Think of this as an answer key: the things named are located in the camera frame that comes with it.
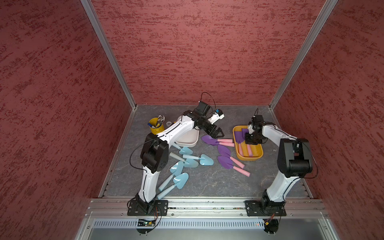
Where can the purple shovel small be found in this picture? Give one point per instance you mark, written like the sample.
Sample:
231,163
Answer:
249,150

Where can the yellow cup with pens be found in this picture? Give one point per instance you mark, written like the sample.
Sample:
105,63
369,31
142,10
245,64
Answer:
157,124

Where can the purple shovel back upper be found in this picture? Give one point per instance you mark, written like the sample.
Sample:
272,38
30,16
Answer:
214,142

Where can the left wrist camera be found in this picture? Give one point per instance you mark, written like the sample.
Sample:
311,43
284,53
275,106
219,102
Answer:
217,115

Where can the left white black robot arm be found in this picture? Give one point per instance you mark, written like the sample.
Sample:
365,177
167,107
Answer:
155,151

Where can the white storage box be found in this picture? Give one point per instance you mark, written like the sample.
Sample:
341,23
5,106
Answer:
186,135

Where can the light blue shovel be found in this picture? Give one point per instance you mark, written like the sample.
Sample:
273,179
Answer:
183,150
204,160
188,163
175,170
179,183

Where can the light blue shovel back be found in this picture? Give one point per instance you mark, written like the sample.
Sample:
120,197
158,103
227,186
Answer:
183,150

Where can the purple shovel back lower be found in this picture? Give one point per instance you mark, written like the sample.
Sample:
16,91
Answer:
227,144

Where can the purple shovel long pink handle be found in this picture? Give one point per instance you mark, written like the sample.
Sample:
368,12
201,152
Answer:
227,163

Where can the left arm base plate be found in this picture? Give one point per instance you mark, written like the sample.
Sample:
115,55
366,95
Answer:
154,208

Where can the light blue shovel middle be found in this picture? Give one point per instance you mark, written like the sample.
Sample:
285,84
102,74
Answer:
188,163

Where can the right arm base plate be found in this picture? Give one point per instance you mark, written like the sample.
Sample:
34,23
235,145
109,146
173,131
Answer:
263,209

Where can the light blue shovel nearest front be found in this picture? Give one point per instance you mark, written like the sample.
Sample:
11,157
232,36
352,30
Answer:
179,183

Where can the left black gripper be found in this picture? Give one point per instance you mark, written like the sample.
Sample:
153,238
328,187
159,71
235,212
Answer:
209,131

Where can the light blue shovel right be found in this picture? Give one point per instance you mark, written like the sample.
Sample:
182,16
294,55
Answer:
204,160

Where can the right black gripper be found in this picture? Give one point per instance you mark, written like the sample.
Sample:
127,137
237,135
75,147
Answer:
249,141

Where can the purple shovel front pink handle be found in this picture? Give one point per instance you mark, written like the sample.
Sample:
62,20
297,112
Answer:
239,140

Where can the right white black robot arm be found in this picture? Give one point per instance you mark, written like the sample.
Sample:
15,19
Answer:
294,161

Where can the yellow storage box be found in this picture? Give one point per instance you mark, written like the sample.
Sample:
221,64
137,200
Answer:
245,152

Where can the aluminium front rail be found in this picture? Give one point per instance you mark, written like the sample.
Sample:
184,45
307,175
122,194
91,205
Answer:
208,208

